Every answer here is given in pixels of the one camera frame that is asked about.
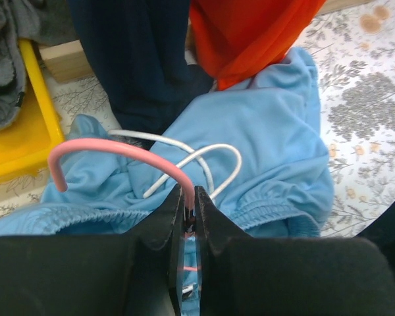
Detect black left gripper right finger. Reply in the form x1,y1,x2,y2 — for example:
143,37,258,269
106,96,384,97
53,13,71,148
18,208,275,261
195,187,395,315

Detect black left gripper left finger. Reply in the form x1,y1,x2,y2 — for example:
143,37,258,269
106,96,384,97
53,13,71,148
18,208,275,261
0,187,184,315

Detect light blue shorts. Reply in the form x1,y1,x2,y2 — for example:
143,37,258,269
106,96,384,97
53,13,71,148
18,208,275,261
0,46,336,316

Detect pink wire hanger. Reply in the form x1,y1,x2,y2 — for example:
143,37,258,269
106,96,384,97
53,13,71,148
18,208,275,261
47,138,201,273

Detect navy blue shorts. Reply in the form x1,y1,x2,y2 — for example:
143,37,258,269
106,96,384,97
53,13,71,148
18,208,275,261
67,0,213,134

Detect red orange shorts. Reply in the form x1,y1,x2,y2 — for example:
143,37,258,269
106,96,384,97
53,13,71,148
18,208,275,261
190,0,324,90

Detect grey shorts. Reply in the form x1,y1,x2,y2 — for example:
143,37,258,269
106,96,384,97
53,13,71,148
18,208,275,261
0,0,76,130

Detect yellow plastic bin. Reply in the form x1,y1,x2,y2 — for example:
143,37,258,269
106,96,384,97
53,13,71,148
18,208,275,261
0,39,65,183

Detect wooden clothes rack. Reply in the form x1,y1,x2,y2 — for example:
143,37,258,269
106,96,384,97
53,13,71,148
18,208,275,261
38,40,93,83

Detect floral table mat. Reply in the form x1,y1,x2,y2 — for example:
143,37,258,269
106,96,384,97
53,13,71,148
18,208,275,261
0,0,395,238

